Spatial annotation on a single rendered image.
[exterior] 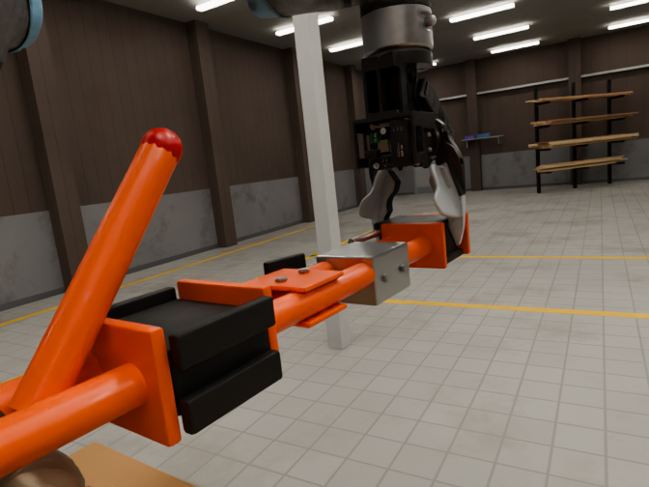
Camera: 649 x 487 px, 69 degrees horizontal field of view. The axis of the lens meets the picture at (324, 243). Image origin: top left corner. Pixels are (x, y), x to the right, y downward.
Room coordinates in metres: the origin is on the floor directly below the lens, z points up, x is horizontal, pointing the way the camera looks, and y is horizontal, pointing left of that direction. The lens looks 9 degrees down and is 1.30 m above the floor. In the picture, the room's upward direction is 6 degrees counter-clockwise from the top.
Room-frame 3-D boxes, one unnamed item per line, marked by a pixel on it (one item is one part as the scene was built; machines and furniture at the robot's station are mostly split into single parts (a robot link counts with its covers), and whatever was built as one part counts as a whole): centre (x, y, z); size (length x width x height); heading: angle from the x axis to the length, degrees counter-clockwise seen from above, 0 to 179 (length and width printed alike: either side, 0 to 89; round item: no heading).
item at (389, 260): (0.44, -0.04, 1.19); 0.07 x 0.07 x 0.04; 54
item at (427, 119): (0.53, -0.10, 1.34); 0.09 x 0.08 x 0.12; 144
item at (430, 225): (0.54, -0.12, 1.20); 0.08 x 0.07 x 0.05; 144
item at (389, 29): (0.53, -0.10, 1.42); 0.08 x 0.08 x 0.05
